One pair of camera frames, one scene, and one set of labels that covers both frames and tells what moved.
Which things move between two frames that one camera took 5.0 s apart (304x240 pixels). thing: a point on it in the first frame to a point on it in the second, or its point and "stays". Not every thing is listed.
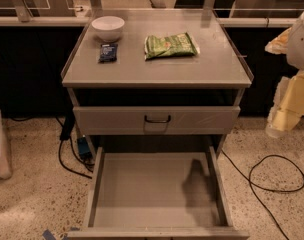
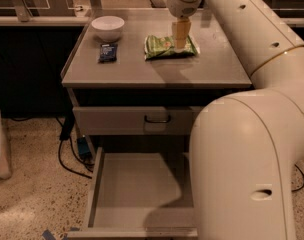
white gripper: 301,47 to 183,8
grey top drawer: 156,120 stays
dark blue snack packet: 108,53 stays
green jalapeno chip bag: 174,45 stays
